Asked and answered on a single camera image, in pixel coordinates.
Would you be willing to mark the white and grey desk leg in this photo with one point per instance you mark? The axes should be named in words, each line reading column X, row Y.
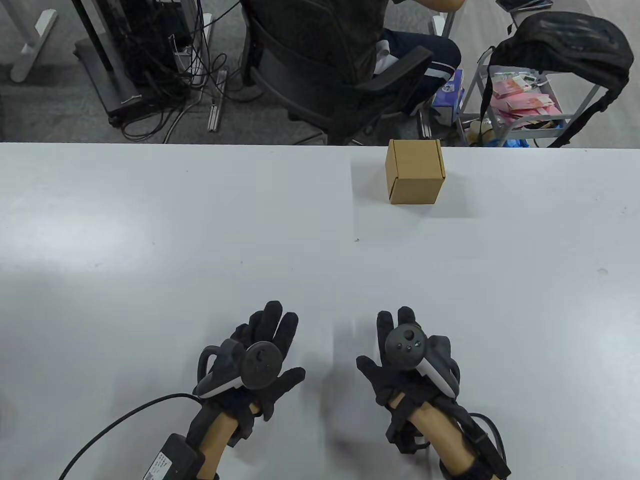
column 440, row 24

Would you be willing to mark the person's left hand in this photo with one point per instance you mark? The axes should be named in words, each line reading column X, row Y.
column 287, row 330

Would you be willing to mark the black backpack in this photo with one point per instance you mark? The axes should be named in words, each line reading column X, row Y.
column 560, row 45

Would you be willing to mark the small brown cardboard mailer box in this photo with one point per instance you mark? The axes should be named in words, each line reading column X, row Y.
column 415, row 172

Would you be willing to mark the pile of pink packets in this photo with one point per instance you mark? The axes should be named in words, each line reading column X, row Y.
column 520, row 102

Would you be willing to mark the blue and white carton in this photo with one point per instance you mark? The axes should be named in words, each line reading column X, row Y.
column 447, row 92

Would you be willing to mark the blue plastic bag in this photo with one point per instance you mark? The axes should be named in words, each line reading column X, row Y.
column 515, row 143

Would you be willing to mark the black office chair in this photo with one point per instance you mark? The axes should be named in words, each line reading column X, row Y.
column 320, row 105

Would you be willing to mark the person's left forearm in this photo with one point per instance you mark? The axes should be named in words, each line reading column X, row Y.
column 220, row 432

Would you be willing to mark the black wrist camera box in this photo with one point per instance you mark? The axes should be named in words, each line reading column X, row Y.
column 487, row 450
column 170, row 460

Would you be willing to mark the black hand controller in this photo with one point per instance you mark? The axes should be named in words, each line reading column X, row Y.
column 260, row 365
column 405, row 345

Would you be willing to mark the grey metal floor stand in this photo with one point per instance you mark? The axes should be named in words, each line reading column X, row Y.
column 107, row 85

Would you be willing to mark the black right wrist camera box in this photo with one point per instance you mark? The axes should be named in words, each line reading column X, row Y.
column 487, row 450

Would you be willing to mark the black right hand controller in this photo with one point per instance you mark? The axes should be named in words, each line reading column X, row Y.
column 405, row 345

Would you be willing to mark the person's right hand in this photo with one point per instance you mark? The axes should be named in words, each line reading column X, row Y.
column 387, row 382

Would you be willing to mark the white desk foot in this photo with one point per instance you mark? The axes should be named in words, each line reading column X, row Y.
column 30, row 55

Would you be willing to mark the black left hand controller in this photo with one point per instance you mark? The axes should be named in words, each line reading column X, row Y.
column 260, row 365

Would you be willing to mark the grey metal cart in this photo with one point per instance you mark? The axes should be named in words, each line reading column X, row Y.
column 515, row 131

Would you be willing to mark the dark flat device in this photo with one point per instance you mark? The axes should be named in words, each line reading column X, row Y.
column 525, row 4

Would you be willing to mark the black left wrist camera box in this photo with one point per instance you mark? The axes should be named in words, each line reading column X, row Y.
column 170, row 460

